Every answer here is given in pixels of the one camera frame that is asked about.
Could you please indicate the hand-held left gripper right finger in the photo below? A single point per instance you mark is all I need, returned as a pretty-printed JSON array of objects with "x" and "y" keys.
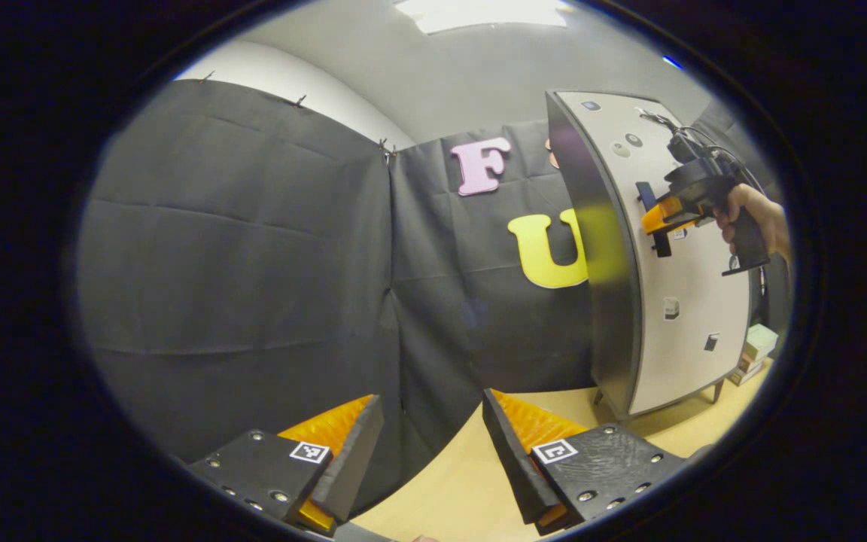
[{"x": 512, "y": 467}]

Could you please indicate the light green book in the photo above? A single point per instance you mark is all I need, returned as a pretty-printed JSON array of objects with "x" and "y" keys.
[{"x": 762, "y": 340}]

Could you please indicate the ceiling light panel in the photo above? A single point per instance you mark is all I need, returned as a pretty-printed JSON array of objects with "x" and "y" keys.
[{"x": 482, "y": 13}]

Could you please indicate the black backdrop cloth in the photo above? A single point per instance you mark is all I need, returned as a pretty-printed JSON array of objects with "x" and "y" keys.
[{"x": 238, "y": 263}]

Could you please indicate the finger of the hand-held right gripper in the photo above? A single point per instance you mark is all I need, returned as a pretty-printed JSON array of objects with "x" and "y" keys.
[{"x": 670, "y": 214}]

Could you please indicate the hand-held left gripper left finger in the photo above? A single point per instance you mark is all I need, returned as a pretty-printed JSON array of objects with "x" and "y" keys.
[{"x": 351, "y": 467}]

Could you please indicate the grey cabinet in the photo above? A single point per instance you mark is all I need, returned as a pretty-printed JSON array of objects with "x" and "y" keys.
[{"x": 606, "y": 301}]

